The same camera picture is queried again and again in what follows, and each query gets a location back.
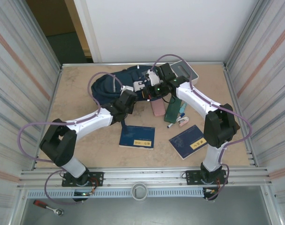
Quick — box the navy blue backpack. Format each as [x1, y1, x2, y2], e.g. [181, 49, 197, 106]
[90, 65, 154, 106]

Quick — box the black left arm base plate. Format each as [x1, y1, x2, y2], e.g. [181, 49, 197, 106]
[62, 172, 104, 188]

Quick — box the red handled ratchet wrench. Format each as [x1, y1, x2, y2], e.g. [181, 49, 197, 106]
[33, 199, 65, 217]

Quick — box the white grey slotted box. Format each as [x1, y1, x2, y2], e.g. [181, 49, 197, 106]
[170, 60, 200, 85]

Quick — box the grey slotted cable duct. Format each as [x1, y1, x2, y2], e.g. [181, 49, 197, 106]
[26, 188, 205, 199]

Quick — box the pink pencil case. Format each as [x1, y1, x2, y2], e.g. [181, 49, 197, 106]
[150, 98, 166, 117]

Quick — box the pink eraser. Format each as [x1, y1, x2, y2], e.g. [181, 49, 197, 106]
[176, 116, 190, 127]

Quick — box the dark green notebook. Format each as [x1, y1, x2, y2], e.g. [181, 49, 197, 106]
[163, 96, 182, 124]

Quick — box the blue book yellow label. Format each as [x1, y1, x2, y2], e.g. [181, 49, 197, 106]
[119, 125, 156, 150]
[168, 124, 208, 160]

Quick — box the small circuit board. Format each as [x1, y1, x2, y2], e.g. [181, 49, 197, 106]
[203, 187, 219, 200]
[73, 191, 96, 197]

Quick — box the aluminium front frame rail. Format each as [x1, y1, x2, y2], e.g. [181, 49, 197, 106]
[17, 166, 273, 189]

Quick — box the grey pipe ring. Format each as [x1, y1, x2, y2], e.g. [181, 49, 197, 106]
[131, 182, 148, 202]

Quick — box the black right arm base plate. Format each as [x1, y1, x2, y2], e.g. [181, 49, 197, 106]
[185, 170, 227, 186]

